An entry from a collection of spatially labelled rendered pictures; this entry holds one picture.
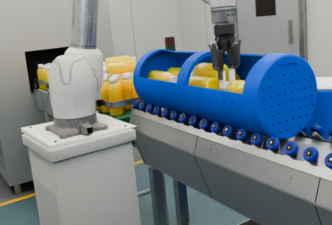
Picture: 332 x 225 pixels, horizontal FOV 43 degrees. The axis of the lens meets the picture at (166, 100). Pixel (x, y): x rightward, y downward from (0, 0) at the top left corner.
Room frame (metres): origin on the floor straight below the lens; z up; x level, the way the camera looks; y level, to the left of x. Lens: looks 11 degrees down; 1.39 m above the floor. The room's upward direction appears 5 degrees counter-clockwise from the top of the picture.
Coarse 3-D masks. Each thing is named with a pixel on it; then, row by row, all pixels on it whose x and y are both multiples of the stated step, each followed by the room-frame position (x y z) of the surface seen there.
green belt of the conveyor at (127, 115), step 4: (108, 112) 2.29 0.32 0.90; (124, 112) 2.25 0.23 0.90; (128, 112) 2.24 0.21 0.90; (112, 116) 2.18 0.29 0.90; (116, 116) 2.17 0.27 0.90; (120, 116) 2.16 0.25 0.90; (124, 116) 2.17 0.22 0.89; (128, 116) 2.18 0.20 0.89; (124, 120) 2.15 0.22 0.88; (128, 120) 2.16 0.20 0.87
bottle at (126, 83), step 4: (124, 80) 2.30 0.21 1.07; (128, 80) 2.30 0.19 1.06; (124, 84) 2.29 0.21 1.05; (128, 84) 2.29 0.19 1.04; (124, 88) 2.29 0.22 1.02; (128, 88) 2.28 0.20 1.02; (124, 92) 2.29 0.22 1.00; (128, 92) 2.28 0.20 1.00; (124, 96) 2.29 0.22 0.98; (128, 96) 2.28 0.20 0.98; (132, 96) 2.29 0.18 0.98; (124, 108) 2.29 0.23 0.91; (128, 108) 2.28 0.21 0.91
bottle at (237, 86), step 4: (236, 80) 1.49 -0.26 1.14; (240, 80) 1.48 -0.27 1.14; (244, 80) 1.47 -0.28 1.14; (228, 84) 1.53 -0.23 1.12; (232, 84) 1.48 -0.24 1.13; (236, 84) 1.47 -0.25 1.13; (240, 84) 1.45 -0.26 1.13; (228, 88) 1.50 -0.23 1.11; (232, 88) 1.48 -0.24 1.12; (236, 88) 1.46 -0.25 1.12; (240, 88) 1.44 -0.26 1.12; (236, 92) 1.46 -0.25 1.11; (240, 92) 1.44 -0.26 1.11
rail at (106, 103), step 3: (39, 81) 3.43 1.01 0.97; (42, 81) 3.33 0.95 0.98; (42, 84) 3.34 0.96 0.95; (45, 84) 3.26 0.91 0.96; (102, 102) 2.25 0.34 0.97; (105, 102) 2.21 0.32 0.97; (108, 102) 2.18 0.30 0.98; (111, 102) 2.16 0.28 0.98; (105, 105) 2.22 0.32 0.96; (108, 105) 2.18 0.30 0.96; (111, 105) 2.16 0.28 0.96
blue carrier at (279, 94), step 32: (160, 64) 2.12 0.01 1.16; (192, 64) 1.67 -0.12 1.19; (256, 64) 1.37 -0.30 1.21; (288, 64) 1.37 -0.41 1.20; (160, 96) 1.84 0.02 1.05; (192, 96) 1.60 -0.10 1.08; (224, 96) 1.43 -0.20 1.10; (256, 96) 1.30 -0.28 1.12; (288, 96) 1.36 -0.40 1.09; (256, 128) 1.34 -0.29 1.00; (288, 128) 1.36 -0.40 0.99
